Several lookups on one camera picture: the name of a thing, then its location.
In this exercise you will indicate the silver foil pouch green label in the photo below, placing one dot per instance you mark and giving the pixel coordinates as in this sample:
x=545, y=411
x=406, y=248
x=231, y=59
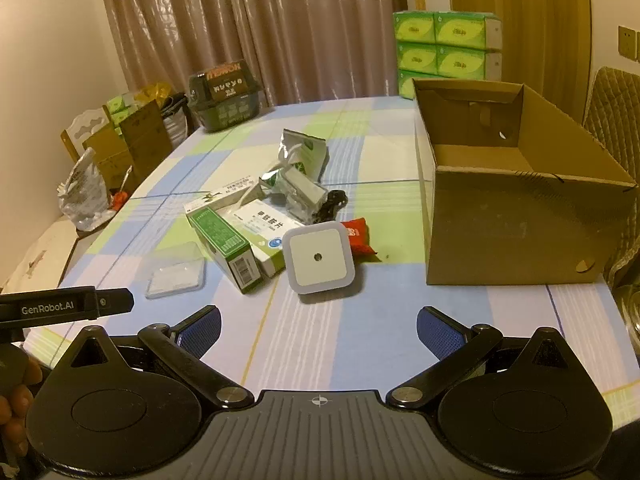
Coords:
x=307, y=152

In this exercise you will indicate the white carved chair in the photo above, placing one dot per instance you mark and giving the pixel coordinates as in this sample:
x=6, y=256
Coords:
x=87, y=120

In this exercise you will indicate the small brown storage carton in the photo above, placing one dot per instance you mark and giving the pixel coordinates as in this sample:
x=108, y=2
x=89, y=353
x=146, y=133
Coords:
x=107, y=160

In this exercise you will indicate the person's left hand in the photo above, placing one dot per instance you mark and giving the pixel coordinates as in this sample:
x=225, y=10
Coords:
x=20, y=400

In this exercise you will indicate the crinkled silver plastic bag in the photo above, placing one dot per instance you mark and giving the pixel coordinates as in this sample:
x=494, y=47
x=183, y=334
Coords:
x=82, y=190

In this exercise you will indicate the white and blue medicine box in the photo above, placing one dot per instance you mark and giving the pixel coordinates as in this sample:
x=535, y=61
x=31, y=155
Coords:
x=260, y=225

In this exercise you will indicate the clear plastic case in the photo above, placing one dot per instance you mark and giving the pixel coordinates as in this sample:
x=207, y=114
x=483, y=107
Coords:
x=170, y=272

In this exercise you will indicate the dark green food container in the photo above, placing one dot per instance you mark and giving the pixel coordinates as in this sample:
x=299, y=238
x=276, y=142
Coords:
x=225, y=95

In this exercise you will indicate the clear plastic wrapper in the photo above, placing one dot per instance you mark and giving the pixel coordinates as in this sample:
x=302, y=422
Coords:
x=300, y=187

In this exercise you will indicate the beige wall socket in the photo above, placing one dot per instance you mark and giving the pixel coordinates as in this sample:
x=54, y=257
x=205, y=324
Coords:
x=625, y=42
x=637, y=45

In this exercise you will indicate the white ointment box green duck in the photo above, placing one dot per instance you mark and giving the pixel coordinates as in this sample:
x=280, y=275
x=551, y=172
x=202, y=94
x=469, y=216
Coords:
x=225, y=191

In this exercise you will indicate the cardboard box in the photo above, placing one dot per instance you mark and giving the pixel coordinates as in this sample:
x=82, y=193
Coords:
x=500, y=220

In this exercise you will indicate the red snack packet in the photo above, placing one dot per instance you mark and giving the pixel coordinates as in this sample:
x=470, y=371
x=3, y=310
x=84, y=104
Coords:
x=360, y=235

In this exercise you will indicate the brown pleated curtain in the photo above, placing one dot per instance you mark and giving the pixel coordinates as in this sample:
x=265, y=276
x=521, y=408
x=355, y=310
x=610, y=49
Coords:
x=240, y=20

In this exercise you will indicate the stack of green tissue packs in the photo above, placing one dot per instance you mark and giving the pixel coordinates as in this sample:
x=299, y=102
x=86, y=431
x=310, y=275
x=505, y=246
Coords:
x=440, y=45

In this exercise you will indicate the golden curtain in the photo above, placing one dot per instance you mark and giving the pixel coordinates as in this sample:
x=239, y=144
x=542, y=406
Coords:
x=525, y=20

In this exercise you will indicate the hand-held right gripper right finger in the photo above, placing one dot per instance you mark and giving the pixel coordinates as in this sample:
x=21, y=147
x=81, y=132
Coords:
x=440, y=332

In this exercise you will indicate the quilted chair cover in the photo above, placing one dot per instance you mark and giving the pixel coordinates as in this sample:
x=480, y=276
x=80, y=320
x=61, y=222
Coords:
x=612, y=110

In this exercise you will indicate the green medicine box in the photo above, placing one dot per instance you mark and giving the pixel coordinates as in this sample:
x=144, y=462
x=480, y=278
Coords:
x=225, y=245

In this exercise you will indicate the yellow plastic bag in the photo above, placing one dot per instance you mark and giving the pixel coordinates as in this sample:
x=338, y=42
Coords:
x=152, y=95

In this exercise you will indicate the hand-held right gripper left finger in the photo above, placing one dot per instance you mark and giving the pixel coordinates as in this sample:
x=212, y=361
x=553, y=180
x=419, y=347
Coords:
x=200, y=330

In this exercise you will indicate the large brown storage carton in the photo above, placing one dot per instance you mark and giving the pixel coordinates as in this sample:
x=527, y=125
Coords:
x=145, y=140

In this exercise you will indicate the white square night light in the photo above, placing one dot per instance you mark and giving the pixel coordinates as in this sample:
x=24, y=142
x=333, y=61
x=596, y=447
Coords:
x=320, y=275

